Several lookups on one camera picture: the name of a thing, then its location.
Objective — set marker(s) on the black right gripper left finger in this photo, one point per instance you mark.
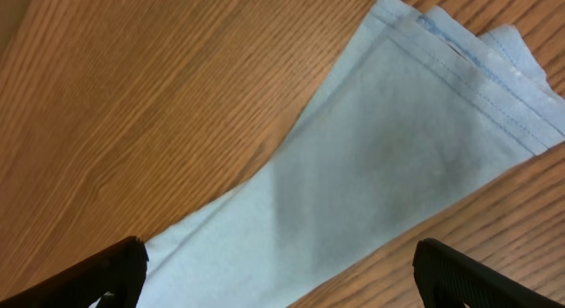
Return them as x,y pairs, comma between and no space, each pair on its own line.
113,277

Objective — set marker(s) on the light blue t-shirt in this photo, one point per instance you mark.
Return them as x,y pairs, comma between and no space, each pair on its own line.
416,114

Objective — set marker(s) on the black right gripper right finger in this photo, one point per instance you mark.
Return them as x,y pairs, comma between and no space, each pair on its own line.
447,278

